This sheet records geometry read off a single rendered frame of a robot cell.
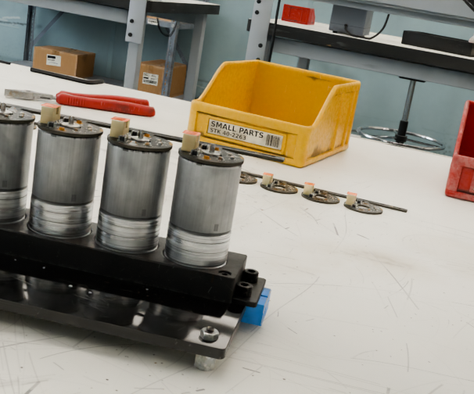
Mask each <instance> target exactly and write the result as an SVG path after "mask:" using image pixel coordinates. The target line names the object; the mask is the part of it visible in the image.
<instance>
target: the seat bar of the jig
mask: <svg viewBox="0 0 474 394"><path fill-rule="evenodd" d="M29 212H30V209H28V208H26V214H25V220H22V221H20V222H16V223H12V224H0V253H3V254H7V255H10V256H17V257H21V258H24V259H29V260H35V261H39V262H42V263H49V264H53V265H56V266H61V267H67V268H70V269H75V270H81V271H85V272H88V273H93V274H99V275H102V276H107V277H110V278H116V279H120V280H124V281H130V282H134V283H139V284H142V285H148V286H153V287H156V288H162V289H166V290H170V291H174V292H180V293H185V294H188V295H192V296H198V297H202V298H206V299H212V300H216V301H220V302H223V303H231V302H232V297H233V295H234V294H235V288H236V284H237V282H240V281H241V280H242V274H243V270H244V269H245V268H246V260H247V255H245V254H241V253H234V252H230V251H228V256H227V260H226V265H225V266H223V267H219V268H215V269H199V268H193V267H186V266H182V265H180V264H177V263H174V262H172V261H170V260H168V259H167V258H166V257H165V256H164V249H165V244H166V238H163V237H160V236H159V241H158V246H157V250H156V251H153V252H150V253H120V252H116V251H113V250H110V249H106V248H103V247H102V246H100V245H98V244H97V243H96V242H95V236H96V229H97V223H94V222H92V226H91V233H90V235H88V236H85V237H82V238H52V237H47V236H44V235H39V234H36V233H34V232H33V231H30V230H29V229H28V220H29Z"/></svg>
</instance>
